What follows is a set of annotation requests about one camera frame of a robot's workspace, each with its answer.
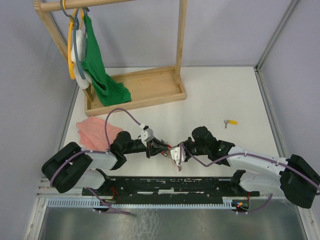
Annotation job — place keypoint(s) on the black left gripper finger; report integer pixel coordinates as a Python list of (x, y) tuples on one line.
[(155, 151), (161, 143)]

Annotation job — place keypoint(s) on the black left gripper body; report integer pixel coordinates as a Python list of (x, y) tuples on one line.
[(140, 147)]

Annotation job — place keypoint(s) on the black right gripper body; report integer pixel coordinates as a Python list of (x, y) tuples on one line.
[(193, 149)]

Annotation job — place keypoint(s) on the keyring bunch with coloured tags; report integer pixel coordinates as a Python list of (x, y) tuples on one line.
[(173, 163)]

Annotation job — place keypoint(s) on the yellow tag key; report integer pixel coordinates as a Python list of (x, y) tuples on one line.
[(229, 122)]

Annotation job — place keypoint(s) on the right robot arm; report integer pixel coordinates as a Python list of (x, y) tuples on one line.
[(291, 177)]

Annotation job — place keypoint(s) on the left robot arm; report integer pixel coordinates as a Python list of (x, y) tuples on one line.
[(73, 167)]

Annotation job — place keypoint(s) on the pink cloth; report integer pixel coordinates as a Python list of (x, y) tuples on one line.
[(92, 133)]

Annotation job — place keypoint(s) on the wooden rack base tray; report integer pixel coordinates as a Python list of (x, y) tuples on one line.
[(149, 87)]

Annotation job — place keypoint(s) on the green cloth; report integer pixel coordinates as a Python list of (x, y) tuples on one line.
[(108, 91)]

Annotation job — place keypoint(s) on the white cloth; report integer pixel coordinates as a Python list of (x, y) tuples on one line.
[(78, 51)]

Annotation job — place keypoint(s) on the yellow hanger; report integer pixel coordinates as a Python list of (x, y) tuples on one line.
[(75, 23)]

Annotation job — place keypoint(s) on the grey hanger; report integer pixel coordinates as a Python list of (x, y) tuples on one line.
[(76, 42)]

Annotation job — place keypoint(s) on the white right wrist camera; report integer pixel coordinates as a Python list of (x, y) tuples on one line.
[(178, 156)]

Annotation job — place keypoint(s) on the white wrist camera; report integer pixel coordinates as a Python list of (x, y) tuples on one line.
[(178, 156), (146, 134)]

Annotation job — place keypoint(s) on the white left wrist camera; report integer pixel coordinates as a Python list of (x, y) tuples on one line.
[(146, 134)]

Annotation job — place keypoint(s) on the white cable duct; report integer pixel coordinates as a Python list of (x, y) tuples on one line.
[(95, 203)]

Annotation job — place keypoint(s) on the wooden clothes rack frame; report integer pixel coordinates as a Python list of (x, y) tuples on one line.
[(132, 36)]

